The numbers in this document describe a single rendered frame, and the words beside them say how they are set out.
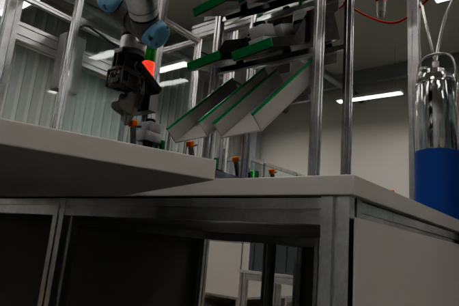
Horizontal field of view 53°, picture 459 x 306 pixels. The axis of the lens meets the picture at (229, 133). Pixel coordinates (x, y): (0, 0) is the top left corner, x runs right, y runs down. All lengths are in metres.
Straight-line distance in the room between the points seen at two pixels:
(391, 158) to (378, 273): 11.61
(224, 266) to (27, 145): 5.87
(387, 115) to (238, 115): 11.62
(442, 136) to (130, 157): 1.30
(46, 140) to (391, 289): 0.58
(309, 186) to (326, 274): 0.13
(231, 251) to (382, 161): 6.92
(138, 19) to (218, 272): 5.43
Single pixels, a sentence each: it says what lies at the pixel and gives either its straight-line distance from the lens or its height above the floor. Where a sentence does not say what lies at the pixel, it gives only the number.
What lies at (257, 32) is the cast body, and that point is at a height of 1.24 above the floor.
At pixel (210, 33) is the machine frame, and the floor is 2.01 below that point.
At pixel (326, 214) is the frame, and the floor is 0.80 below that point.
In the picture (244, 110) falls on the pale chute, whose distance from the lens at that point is 1.13.
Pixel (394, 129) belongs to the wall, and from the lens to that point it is 12.51.
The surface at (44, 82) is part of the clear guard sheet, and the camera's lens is 2.78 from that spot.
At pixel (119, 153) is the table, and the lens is 0.59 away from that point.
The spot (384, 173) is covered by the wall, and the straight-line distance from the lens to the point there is 12.35.
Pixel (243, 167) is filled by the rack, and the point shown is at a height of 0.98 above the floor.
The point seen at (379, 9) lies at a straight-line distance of 2.45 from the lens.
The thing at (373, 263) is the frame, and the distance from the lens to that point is 0.76.
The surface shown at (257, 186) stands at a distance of 0.77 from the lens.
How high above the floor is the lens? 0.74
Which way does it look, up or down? 14 degrees up
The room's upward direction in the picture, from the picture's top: 5 degrees clockwise
